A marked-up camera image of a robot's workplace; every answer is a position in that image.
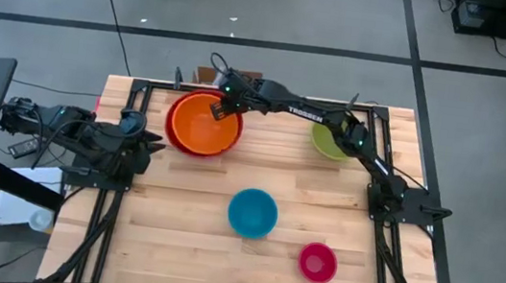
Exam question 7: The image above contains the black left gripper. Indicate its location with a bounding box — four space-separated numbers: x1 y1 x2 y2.
126 128 169 177

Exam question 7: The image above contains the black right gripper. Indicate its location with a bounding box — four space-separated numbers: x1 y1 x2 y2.
207 69 270 128

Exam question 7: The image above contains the orange bowl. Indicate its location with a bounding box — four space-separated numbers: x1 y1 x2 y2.
167 88 245 160

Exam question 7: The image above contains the green bowl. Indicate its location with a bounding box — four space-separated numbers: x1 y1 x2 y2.
307 117 358 163

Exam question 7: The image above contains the blue bowl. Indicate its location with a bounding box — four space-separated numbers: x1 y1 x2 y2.
224 185 281 243

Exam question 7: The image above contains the small pink bowl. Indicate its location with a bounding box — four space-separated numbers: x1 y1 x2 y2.
295 239 341 283

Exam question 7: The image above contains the large red bowl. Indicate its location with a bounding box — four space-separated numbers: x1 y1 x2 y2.
160 84 248 163

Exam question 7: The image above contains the brown cardboard box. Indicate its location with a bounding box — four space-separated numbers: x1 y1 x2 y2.
191 63 265 93

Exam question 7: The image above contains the black table clamp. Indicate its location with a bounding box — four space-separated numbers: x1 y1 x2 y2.
172 65 184 91

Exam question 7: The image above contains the black power adapter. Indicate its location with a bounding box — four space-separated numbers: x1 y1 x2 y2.
6 134 41 162

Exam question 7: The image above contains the clear plastic cup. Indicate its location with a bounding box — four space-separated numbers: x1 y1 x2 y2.
28 207 56 234

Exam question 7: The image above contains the white board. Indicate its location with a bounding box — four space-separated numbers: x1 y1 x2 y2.
0 161 66 233

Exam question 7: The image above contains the black equipment box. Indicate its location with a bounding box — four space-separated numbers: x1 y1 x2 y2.
447 0 506 41

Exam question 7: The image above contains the black aluminium table frame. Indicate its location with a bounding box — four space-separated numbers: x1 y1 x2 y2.
41 68 466 283

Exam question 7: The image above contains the thin black desk cable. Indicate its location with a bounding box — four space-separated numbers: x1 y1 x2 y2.
10 78 104 100

